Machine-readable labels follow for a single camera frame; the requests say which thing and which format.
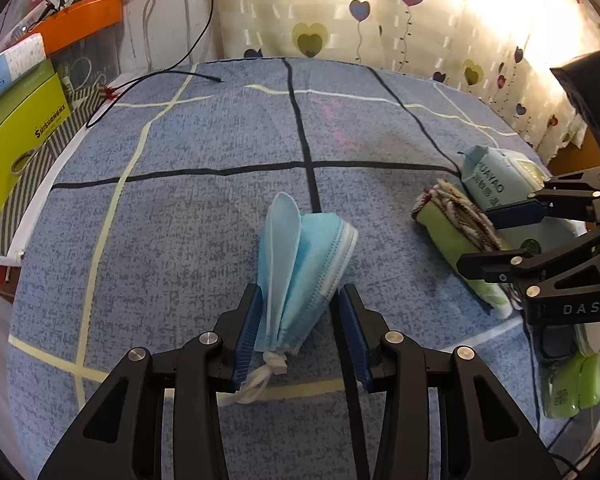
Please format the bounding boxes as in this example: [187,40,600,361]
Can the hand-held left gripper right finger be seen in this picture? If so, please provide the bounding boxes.
[336,283,563,480]

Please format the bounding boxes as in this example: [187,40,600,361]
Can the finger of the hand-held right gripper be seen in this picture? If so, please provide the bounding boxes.
[456,226,600,302]
[486,169,600,231]

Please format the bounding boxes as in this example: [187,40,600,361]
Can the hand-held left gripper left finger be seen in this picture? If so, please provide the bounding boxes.
[40,283,265,480]

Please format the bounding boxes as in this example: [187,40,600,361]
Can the green cloth braided trim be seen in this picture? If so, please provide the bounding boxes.
[410,177,526,320]

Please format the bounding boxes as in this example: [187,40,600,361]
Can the blue face mask bundle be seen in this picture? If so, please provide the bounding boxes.
[219,191,359,407]

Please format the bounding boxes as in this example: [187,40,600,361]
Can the wet wipes pack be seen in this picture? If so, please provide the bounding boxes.
[459,144,581,258]

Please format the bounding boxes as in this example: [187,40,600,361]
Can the light green rounded case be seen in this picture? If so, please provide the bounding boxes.
[541,347,600,420]

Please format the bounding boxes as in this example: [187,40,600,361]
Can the wooden wardrobe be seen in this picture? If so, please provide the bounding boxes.
[572,127,600,166]

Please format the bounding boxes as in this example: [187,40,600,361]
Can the blue checked bed sheet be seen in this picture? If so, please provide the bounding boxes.
[7,57,581,480]

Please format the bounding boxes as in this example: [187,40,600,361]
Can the heart print curtain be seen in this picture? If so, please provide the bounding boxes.
[215,0,600,161]

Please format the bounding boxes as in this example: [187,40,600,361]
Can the striped cardboard box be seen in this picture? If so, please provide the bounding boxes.
[0,85,108,257]

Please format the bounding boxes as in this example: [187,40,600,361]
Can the green cardboard box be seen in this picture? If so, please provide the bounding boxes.
[0,71,72,240]

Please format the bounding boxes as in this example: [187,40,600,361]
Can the clear storage bin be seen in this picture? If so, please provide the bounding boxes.
[50,24,127,98]

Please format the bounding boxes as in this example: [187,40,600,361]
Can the white and green flat box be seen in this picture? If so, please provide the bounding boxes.
[0,57,56,141]

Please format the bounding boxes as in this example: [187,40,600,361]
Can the blue white tissue pack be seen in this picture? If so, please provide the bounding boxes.
[0,32,49,117]

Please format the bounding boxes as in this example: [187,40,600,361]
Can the orange plastic tray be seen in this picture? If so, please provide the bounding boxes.
[26,0,127,57]

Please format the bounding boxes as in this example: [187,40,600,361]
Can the black cable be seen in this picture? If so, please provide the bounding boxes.
[86,70,227,128]
[169,0,216,70]

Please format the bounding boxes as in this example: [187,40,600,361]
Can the white cable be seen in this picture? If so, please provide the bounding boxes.
[176,0,192,66]
[141,0,158,72]

